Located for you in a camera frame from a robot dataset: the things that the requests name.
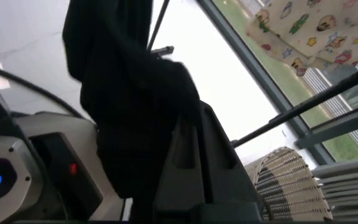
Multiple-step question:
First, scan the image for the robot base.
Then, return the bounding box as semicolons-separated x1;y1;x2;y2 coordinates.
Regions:
0;71;127;223

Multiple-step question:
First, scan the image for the window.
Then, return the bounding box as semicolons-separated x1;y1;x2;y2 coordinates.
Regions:
197;0;358;166

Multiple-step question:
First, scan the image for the cream printed garment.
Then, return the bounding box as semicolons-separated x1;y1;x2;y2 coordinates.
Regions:
246;0;358;77

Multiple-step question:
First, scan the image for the black clothes rack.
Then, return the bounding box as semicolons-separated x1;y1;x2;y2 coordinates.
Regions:
147;0;358;149

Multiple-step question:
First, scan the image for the black cable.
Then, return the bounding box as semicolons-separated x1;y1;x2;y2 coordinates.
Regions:
0;61;85;121

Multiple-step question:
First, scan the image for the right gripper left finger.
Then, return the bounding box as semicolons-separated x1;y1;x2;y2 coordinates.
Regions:
152;118;213;223

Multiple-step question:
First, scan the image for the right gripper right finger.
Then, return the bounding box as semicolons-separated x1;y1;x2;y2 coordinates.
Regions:
199;101;264;223

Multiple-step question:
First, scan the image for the beige curtain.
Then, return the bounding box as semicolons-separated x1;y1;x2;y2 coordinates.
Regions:
311;155;358;222

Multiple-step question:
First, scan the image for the black garment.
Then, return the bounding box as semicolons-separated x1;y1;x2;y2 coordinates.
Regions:
62;0;202;223

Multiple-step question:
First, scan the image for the white laundry basket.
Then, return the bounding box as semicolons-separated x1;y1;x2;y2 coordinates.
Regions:
244;146;334;222

